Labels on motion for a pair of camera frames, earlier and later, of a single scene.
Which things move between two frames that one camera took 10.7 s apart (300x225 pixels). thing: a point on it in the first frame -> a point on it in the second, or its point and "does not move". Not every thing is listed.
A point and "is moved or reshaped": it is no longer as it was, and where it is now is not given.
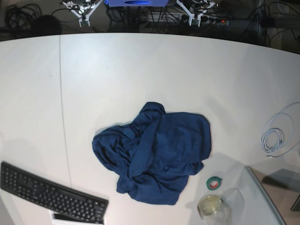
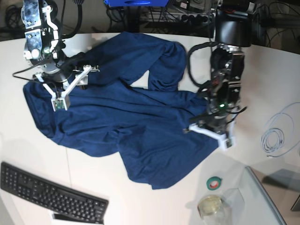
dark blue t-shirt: (153, 155) is moved or reshaped
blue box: (136, 3) does not move
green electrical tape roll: (213, 183) does not move
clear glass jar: (212, 209) does not move
